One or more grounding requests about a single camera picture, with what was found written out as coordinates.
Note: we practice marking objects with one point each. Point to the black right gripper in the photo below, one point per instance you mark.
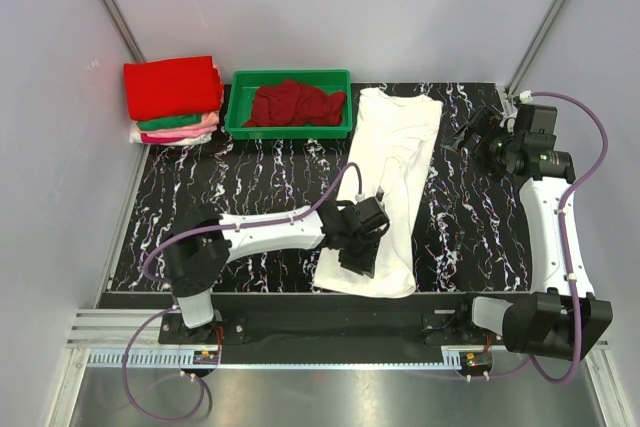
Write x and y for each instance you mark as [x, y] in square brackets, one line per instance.
[479, 124]

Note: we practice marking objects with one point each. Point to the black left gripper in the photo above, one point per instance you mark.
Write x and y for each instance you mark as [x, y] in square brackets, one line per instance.
[366, 263]

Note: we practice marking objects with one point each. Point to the white printed t-shirt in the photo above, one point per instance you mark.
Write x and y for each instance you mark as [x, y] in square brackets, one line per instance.
[393, 143]

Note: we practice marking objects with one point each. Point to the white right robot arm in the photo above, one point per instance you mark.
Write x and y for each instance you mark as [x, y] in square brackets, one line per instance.
[561, 317]

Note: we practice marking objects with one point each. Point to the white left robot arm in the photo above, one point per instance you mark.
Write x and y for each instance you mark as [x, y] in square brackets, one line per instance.
[194, 261]

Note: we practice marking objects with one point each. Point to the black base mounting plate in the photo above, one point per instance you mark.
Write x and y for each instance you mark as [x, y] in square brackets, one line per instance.
[323, 325]

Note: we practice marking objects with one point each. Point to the dark red crumpled t-shirt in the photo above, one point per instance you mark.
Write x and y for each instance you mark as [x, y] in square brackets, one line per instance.
[294, 104]

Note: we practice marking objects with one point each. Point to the green plastic bin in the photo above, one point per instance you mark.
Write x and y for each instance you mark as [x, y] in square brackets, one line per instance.
[243, 89]

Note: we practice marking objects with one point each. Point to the green folded t-shirt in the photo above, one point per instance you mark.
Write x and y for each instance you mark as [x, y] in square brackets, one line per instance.
[170, 123]

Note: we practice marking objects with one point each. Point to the red folded t-shirt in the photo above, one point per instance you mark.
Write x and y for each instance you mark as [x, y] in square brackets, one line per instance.
[172, 87]

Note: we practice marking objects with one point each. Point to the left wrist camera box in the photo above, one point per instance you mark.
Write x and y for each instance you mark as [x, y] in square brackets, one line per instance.
[367, 216]

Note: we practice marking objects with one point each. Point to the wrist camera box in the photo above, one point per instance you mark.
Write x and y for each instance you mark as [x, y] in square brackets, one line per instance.
[367, 216]
[534, 126]

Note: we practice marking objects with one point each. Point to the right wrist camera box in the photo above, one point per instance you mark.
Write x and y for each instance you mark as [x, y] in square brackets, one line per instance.
[534, 126]

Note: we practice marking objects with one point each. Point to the white slotted cable duct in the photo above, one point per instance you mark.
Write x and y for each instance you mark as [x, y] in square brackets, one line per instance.
[197, 359]

